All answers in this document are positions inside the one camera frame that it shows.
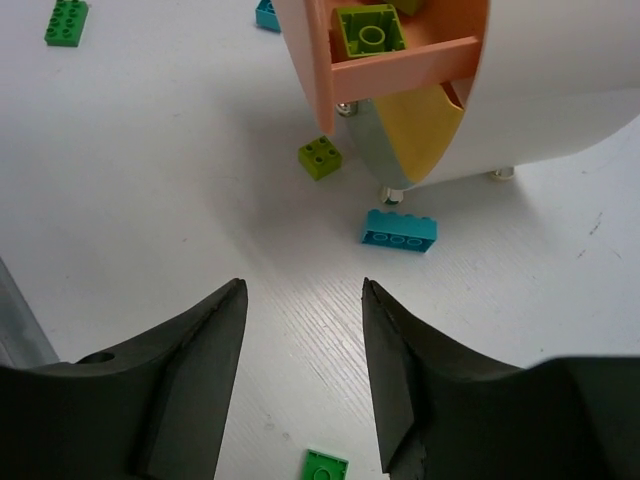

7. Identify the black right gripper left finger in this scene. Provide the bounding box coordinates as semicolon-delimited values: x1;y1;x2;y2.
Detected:
1;279;248;479

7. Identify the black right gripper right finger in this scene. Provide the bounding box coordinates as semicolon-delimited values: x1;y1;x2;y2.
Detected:
362;280;639;479

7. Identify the lime square lego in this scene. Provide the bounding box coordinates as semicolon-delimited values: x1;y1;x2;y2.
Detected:
331;4;407;62
298;136;343;181

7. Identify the yellow drawer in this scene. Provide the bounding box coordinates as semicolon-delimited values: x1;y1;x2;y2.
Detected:
374;83;464;184

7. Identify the lime square lego front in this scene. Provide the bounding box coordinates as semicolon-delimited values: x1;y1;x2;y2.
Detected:
331;4;407;62

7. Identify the dark green long lego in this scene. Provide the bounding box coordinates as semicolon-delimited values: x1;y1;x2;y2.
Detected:
44;0;89;48

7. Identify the lime curved lego assembly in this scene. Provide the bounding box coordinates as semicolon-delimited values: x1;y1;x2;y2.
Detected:
387;0;425;16

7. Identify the small green square lego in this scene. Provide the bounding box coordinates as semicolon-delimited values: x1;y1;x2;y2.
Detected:
300;449;349;480

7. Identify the long teal lego brick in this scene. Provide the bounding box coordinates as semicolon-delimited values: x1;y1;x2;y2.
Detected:
361;209;438;253

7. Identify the cream cylindrical drawer container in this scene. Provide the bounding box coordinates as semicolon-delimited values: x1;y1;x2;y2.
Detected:
422;1;639;185

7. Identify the small teal square lego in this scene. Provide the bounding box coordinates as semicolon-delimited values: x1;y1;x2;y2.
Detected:
255;0;281;33

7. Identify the aluminium front rail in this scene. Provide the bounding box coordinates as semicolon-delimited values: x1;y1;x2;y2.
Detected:
0;262;59;369

